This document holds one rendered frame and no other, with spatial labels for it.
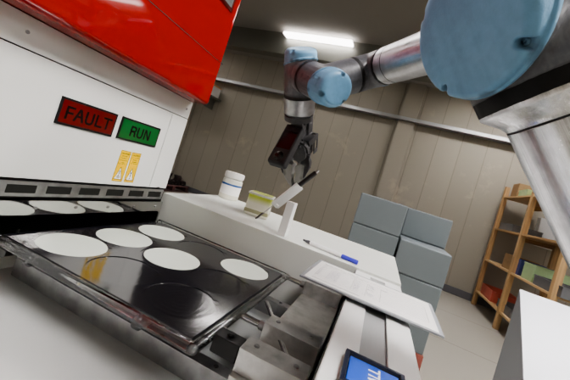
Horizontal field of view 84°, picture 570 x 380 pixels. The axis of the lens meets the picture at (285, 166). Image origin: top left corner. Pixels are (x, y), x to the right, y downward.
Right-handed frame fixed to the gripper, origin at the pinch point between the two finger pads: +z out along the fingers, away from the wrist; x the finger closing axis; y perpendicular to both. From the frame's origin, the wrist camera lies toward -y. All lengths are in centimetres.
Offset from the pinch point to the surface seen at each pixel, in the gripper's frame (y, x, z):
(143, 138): -21.1, 28.3, -16.4
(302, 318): -32.2, -17.7, 3.6
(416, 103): 556, 15, 132
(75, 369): -58, 0, -7
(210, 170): 421, 415, 316
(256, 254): -18.7, 0.4, 8.5
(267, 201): -1.0, 7.6, 6.7
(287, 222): -11.6, -4.1, 2.4
